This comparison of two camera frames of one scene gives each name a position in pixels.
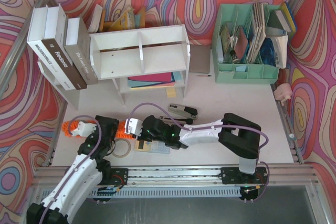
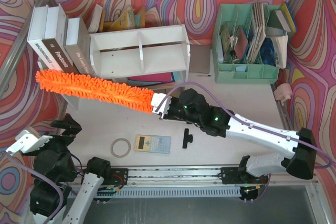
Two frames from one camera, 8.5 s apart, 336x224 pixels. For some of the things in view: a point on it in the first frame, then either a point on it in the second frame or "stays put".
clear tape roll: x=125 y=140 stays put
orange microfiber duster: x=68 y=127 -> x=82 y=85
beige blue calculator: x=155 y=146 stays put
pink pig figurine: x=283 y=92 stays put
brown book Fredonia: x=55 y=37 stays put
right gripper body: x=146 y=127 -> x=166 y=114
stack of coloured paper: x=154 y=81 stays put
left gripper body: x=102 y=126 -> x=56 y=140
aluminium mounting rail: x=209 y=176 stays put
